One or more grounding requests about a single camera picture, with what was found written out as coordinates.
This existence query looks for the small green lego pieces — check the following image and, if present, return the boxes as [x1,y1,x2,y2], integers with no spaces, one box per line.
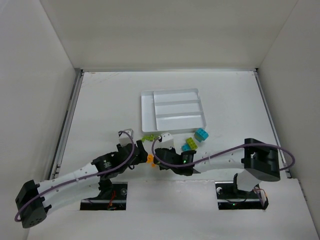
[141,134,160,142]

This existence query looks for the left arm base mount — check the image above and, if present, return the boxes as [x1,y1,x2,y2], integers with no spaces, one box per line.
[79,182,128,211]

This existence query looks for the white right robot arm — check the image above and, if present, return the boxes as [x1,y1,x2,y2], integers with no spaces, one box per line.
[151,138,281,192]

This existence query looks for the green duplo brick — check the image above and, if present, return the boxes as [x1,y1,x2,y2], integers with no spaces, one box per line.
[185,137,198,151]

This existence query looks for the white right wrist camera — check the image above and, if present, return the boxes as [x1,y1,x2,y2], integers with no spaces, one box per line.
[159,132,175,150]

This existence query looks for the orange lego pieces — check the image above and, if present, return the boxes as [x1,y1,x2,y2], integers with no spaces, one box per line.
[146,154,156,168]

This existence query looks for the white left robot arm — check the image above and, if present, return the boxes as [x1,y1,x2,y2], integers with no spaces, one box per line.
[14,140,148,229]

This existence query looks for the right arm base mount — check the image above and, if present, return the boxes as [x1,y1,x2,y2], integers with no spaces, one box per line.
[215,181,269,211]

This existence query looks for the white divided tray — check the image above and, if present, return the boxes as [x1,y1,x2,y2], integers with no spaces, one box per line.
[141,88,207,133]

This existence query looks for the teal duplo brick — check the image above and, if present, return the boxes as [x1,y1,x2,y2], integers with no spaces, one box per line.
[181,143,192,152]

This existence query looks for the teal and green duplo stack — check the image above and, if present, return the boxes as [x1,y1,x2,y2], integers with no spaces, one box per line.
[194,128,209,143]

